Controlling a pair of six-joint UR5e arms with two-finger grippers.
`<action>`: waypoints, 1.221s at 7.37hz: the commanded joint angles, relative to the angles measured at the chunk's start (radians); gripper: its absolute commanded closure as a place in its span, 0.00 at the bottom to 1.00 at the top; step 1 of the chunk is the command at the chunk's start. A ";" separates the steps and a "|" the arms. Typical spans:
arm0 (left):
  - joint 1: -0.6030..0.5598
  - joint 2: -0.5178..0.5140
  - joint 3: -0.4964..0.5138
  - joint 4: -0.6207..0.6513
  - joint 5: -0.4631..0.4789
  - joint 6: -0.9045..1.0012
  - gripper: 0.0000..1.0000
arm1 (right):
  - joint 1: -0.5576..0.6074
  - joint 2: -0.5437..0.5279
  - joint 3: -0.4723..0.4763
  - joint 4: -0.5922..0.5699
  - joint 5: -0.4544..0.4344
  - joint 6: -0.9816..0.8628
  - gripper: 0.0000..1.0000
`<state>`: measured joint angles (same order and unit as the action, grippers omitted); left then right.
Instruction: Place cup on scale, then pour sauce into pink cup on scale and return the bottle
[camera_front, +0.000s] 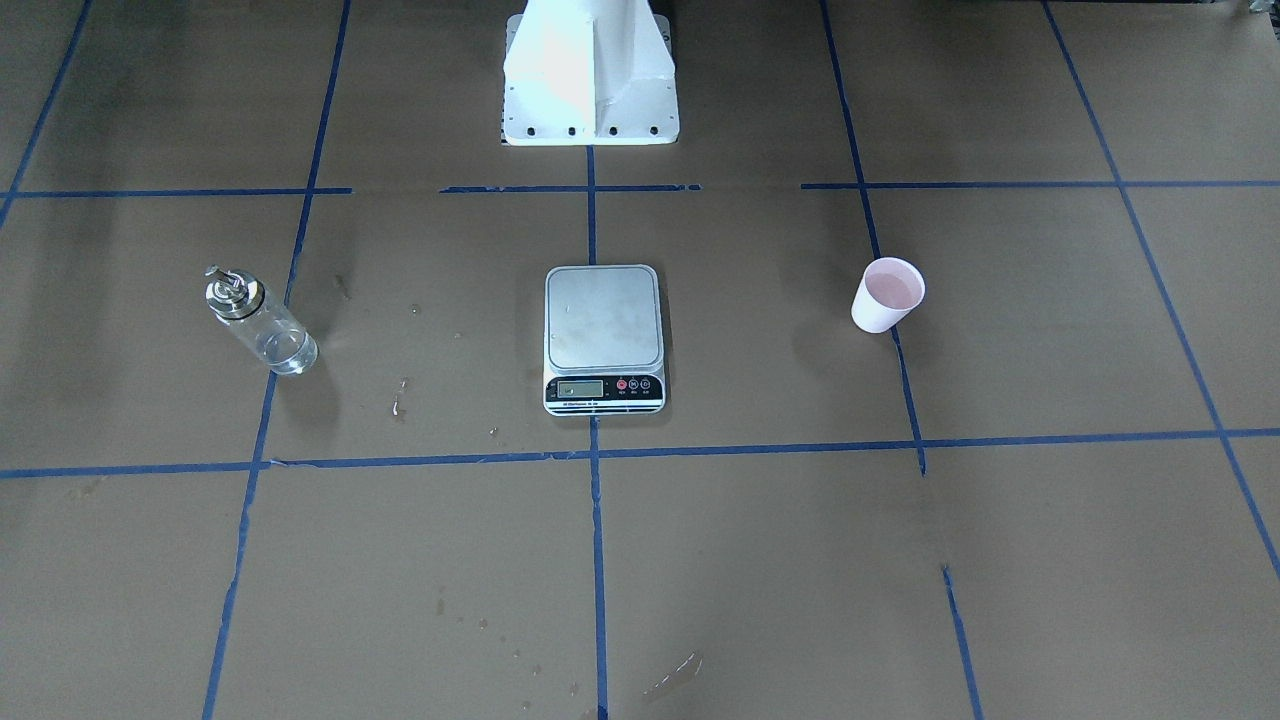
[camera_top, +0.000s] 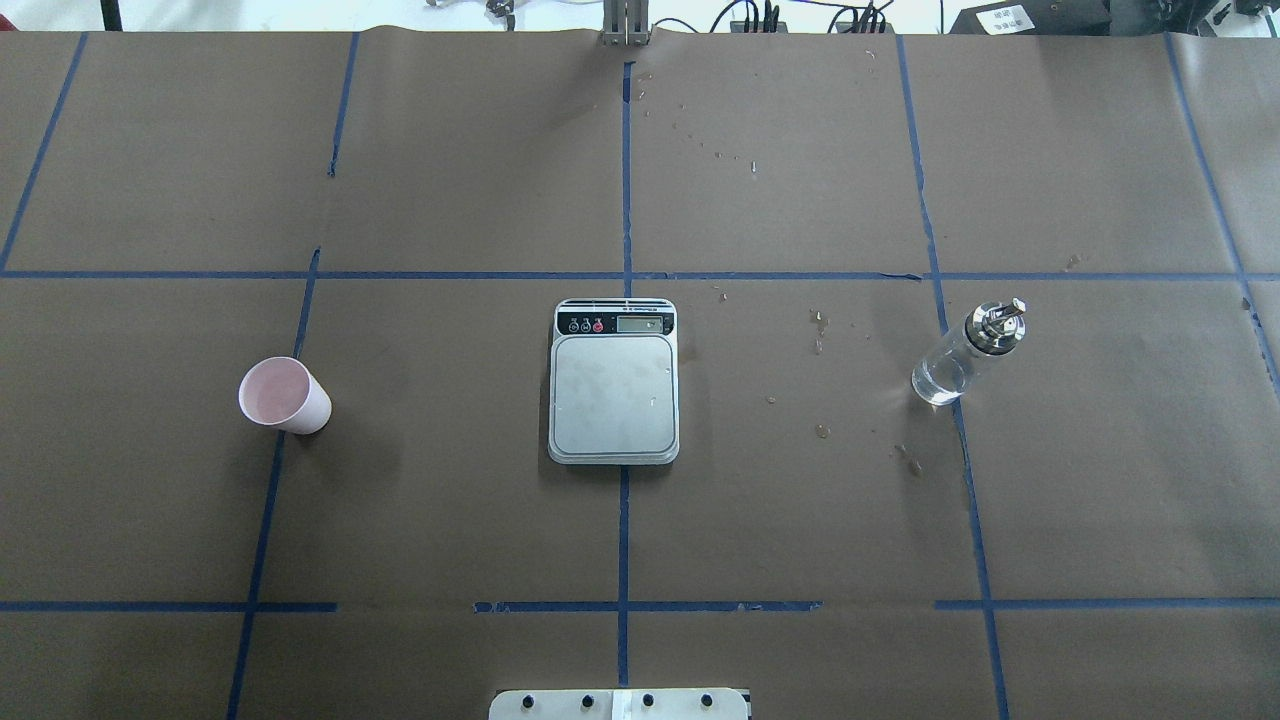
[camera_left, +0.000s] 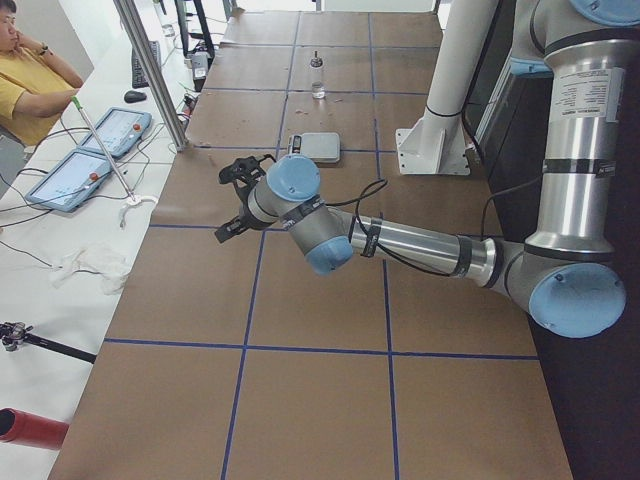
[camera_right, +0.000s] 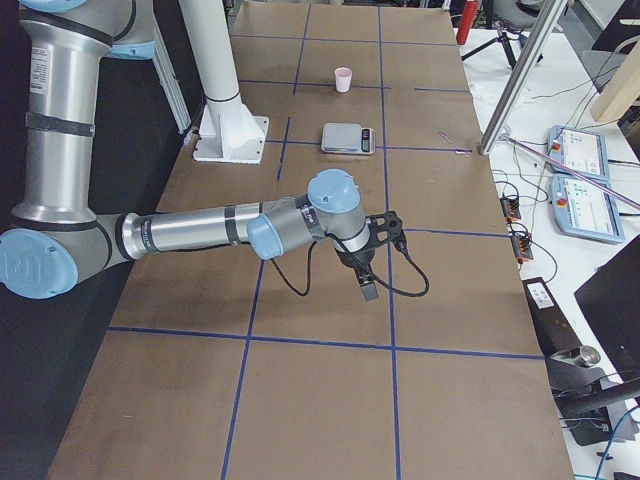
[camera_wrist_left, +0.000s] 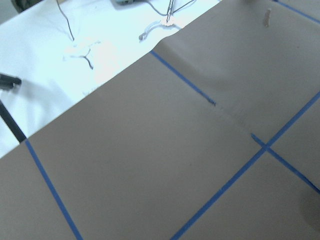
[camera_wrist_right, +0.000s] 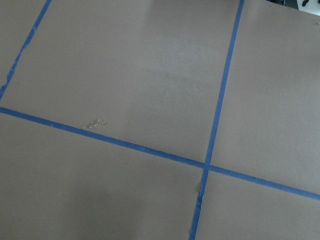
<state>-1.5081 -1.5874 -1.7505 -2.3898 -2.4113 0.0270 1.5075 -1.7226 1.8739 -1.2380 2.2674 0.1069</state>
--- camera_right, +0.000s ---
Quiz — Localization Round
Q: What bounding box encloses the teach pendant tablet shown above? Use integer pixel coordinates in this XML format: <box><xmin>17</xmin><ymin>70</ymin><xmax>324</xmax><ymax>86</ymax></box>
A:
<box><xmin>547</xmin><ymin>125</ymin><xmax>610</xmax><ymax>181</ymax></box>
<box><xmin>550</xmin><ymin>174</ymin><xmax>625</xmax><ymax>244</ymax></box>

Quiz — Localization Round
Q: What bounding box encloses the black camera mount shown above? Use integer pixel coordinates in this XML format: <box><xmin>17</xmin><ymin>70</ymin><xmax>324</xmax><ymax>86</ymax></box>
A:
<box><xmin>366</xmin><ymin>211</ymin><xmax>407</xmax><ymax>252</ymax></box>

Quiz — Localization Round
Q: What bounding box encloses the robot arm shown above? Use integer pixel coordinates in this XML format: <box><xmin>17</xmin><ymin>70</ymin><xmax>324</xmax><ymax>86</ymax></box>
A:
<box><xmin>1</xmin><ymin>1</ymin><xmax>377</xmax><ymax>300</ymax></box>

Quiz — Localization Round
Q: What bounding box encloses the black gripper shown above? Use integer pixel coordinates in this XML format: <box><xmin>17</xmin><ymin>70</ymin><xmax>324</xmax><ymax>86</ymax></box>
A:
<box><xmin>336</xmin><ymin>248</ymin><xmax>378</xmax><ymax>301</ymax></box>

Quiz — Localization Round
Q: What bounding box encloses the brown paper table cover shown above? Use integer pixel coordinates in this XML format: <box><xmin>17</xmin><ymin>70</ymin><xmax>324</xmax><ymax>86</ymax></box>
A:
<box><xmin>49</xmin><ymin>2</ymin><xmax>573</xmax><ymax>479</ymax></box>

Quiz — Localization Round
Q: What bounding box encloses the black tripod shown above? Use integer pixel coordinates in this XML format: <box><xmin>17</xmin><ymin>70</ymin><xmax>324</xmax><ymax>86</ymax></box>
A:
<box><xmin>461</xmin><ymin>21</ymin><xmax>533</xmax><ymax>69</ymax></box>

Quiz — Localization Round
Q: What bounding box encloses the upper teach pendant tablet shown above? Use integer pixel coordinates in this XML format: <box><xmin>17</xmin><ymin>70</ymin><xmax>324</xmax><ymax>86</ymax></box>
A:
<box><xmin>547</xmin><ymin>125</ymin><xmax>610</xmax><ymax>181</ymax></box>

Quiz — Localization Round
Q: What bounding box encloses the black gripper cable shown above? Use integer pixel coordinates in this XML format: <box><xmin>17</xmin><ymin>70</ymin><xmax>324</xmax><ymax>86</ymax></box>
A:
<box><xmin>270</xmin><ymin>236</ymin><xmax>430</xmax><ymax>298</ymax></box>

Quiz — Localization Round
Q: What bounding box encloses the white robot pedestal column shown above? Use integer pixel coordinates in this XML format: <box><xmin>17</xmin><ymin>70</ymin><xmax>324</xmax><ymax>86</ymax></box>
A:
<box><xmin>179</xmin><ymin>0</ymin><xmax>269</xmax><ymax>164</ymax></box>

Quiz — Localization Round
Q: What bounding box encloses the black box with label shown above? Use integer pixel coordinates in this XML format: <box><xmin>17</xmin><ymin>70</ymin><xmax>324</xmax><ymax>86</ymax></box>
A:
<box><xmin>521</xmin><ymin>276</ymin><xmax>601</xmax><ymax>389</ymax></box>

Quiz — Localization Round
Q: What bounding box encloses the aluminium frame post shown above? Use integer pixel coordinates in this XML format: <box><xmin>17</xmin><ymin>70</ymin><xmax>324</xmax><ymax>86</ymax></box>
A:
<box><xmin>478</xmin><ymin>1</ymin><xmax>570</xmax><ymax>155</ymax></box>

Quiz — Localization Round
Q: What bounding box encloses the pink paper cup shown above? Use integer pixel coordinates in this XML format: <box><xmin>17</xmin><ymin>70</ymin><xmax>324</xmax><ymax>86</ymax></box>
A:
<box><xmin>334</xmin><ymin>67</ymin><xmax>353</xmax><ymax>93</ymax></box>

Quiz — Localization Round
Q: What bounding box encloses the red black connector block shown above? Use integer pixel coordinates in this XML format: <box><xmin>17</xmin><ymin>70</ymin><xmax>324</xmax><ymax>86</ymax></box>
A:
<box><xmin>500</xmin><ymin>196</ymin><xmax>521</xmax><ymax>223</ymax></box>

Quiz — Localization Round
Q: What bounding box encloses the lower teach pendant tablet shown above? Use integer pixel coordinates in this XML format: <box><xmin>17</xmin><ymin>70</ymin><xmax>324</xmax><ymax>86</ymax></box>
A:
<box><xmin>550</xmin><ymin>174</ymin><xmax>625</xmax><ymax>244</ymax></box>

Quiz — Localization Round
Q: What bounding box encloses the red cylinder tube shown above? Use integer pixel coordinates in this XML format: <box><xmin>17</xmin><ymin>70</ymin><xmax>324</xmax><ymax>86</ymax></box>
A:
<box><xmin>456</xmin><ymin>0</ymin><xmax>479</xmax><ymax>46</ymax></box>

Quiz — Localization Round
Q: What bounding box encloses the silver kitchen scale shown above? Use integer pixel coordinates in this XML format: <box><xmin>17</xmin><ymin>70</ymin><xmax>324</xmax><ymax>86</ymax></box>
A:
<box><xmin>321</xmin><ymin>122</ymin><xmax>376</xmax><ymax>155</ymax></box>

